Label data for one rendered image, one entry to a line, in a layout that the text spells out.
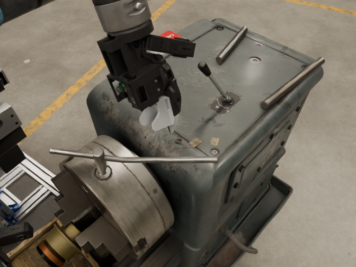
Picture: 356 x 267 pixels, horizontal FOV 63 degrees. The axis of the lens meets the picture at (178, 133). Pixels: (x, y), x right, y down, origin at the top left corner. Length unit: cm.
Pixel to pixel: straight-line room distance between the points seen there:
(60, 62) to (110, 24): 283
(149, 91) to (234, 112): 33
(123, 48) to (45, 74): 272
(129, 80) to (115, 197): 29
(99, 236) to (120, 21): 49
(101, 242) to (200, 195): 25
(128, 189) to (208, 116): 26
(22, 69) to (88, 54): 65
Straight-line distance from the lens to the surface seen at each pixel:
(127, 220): 66
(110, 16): 43
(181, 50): 51
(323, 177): 233
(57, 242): 75
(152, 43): 47
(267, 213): 142
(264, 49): 99
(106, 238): 73
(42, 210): 191
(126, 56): 45
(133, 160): 58
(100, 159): 60
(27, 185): 203
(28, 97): 295
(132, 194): 65
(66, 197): 75
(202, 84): 81
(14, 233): 82
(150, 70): 46
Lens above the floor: 178
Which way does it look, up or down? 50 degrees down
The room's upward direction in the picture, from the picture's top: straight up
